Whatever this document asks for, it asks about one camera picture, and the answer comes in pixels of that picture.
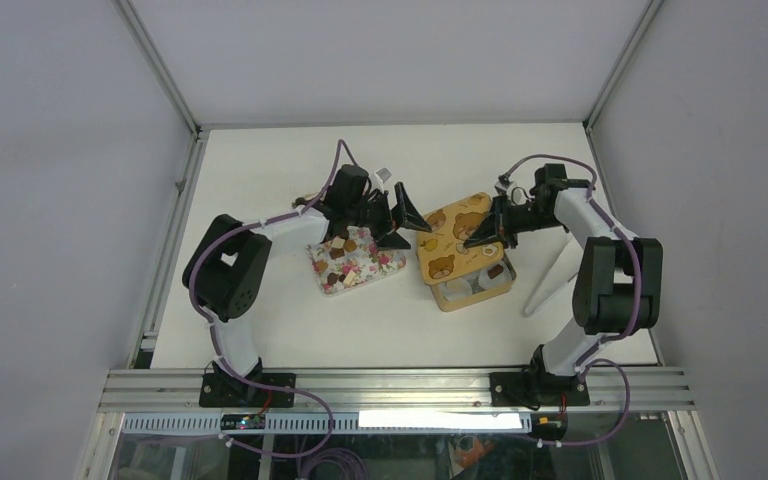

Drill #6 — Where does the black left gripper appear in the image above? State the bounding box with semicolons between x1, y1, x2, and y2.
346;183;430;251

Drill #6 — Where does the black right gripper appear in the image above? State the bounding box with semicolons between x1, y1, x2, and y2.
464;193;562;250

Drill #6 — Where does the gold square tin box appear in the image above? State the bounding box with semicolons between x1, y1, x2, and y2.
430;255;517;312

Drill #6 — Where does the silver square tin lid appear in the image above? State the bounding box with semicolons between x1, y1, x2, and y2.
416;192;504;286

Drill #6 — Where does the floral rectangular tray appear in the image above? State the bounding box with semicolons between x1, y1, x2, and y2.
306;226;407;295

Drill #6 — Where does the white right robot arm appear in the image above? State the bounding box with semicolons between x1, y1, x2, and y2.
465;156;663;405

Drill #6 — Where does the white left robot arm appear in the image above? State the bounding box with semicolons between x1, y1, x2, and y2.
182;165;432;406

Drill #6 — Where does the white rectangular chocolate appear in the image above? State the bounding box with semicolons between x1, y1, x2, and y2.
341;270;358;288

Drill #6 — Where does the white paper cup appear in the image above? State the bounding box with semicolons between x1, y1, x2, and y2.
477;261;512;291
440;278;473;302

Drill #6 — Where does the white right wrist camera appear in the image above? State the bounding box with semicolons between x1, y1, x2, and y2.
494;175;517;196

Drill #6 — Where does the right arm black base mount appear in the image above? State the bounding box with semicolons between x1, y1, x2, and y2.
489;345;590;410

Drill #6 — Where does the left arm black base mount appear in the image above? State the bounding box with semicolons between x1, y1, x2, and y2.
198;359;297;408

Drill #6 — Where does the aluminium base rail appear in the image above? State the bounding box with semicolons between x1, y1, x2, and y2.
98;366;697;413

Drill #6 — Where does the white slotted cable duct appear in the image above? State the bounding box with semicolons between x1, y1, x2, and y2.
122;409;532;436

